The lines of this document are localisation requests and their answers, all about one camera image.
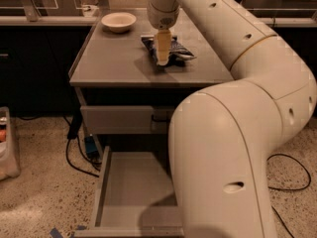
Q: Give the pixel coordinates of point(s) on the grey drawer cabinet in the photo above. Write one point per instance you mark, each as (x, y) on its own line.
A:
(117, 70)

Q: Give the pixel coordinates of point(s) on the blue power adapter box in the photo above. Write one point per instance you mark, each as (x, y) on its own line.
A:
(90, 147)

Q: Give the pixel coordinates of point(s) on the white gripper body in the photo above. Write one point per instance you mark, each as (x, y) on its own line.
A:
(162, 18)

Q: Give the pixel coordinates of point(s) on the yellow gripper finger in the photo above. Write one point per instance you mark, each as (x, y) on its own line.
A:
(162, 45)

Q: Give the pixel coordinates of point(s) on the blue chip bag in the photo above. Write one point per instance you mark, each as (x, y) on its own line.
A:
(178, 54)

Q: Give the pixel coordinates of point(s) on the open grey drawer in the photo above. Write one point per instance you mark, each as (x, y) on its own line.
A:
(134, 198)

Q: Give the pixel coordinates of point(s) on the closed grey drawer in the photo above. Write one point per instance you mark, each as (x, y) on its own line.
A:
(124, 119)

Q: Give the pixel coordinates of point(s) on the translucent plastic bin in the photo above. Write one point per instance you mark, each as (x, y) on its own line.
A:
(9, 150)

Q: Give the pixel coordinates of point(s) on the blue tape on floor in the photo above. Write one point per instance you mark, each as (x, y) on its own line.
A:
(54, 233)

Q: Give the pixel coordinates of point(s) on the white bowl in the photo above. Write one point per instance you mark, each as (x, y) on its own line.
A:
(119, 22)

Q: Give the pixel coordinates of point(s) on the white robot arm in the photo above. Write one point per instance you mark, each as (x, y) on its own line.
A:
(221, 136)

